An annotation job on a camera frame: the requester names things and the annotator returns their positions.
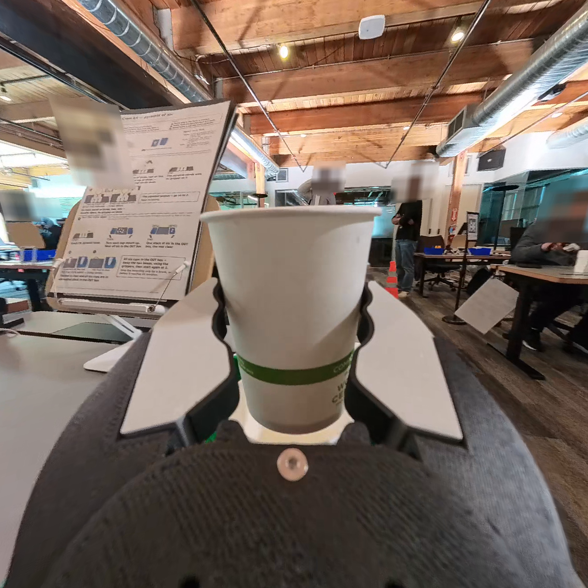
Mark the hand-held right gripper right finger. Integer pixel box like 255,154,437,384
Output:
345,281,465,453

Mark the white ceiling access point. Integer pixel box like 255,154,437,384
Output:
358,15,386,40

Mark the black ceiling speaker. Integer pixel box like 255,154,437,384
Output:
477,148,507,172

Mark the black office chair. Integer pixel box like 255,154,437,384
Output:
420,235,461,291

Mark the grey desk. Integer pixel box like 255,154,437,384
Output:
0,310,152,588

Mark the grey folded board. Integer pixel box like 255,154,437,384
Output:
454,278,520,335

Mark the white paper cup green band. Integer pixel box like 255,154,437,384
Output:
200,205,383,435
228,404,355,445

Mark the silver ventilation duct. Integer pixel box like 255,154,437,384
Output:
435,9,588,157
78,0,281,177

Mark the printed instruction sheet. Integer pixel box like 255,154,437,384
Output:
53,100,238,301

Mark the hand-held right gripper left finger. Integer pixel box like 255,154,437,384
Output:
119,278,240,448

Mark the wooden post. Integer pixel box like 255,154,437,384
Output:
448,152,470,236

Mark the black white marker sign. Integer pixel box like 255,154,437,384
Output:
442,211,481,326

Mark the green plastic bin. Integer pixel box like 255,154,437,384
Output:
202,354,243,446

